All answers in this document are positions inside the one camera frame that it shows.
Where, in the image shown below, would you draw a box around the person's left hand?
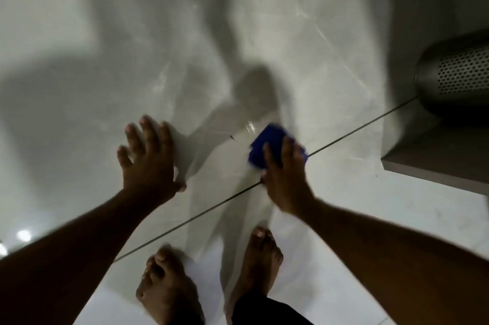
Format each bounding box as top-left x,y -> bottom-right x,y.
116,115 -> 188,208

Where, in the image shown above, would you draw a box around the person's right hand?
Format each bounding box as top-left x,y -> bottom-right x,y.
261,137 -> 316,219

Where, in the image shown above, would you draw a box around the blue cleaning sponge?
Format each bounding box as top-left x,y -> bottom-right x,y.
248,123 -> 308,169

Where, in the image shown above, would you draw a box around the person's right forearm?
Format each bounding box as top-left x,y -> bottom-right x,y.
300,198 -> 489,325

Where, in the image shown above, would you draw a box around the person's left forearm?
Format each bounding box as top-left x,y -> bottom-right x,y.
0,188 -> 157,325

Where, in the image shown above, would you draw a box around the person's left foot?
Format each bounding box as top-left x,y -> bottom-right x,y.
135,245 -> 205,325

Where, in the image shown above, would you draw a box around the person's foot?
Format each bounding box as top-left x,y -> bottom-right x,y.
225,226 -> 284,316
135,245 -> 205,325

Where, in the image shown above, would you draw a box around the person's right foot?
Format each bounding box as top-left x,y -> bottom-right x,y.
225,226 -> 284,316

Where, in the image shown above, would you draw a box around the grey ledge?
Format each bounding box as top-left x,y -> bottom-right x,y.
381,122 -> 489,196

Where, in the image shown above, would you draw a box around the black trousers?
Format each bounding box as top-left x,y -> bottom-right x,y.
168,292 -> 315,325

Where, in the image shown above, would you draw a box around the perforated metal bin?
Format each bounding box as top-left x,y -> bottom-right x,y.
415,28 -> 489,117

